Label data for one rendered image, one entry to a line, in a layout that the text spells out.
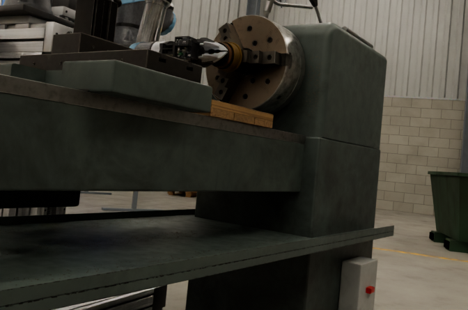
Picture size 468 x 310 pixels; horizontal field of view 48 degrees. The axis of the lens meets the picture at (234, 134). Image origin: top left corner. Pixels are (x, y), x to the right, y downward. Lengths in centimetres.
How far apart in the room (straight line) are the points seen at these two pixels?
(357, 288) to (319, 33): 90
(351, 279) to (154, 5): 118
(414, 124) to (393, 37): 194
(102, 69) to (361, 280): 130
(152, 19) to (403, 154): 1008
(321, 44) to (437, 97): 1011
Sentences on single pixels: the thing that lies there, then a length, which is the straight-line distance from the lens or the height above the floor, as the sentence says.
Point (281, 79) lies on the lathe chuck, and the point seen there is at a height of 102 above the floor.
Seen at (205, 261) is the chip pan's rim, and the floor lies 55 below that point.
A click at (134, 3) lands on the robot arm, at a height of 134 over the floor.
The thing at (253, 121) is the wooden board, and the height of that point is 87.
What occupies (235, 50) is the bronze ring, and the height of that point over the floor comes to 109.
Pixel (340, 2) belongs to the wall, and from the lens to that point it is 1240.
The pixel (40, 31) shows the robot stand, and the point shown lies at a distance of 170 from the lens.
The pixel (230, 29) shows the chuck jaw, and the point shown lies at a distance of 173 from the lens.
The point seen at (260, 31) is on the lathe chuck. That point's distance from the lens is 171.
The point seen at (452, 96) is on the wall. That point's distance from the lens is 1182.
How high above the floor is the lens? 77
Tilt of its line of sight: 3 degrees up
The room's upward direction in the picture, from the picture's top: 6 degrees clockwise
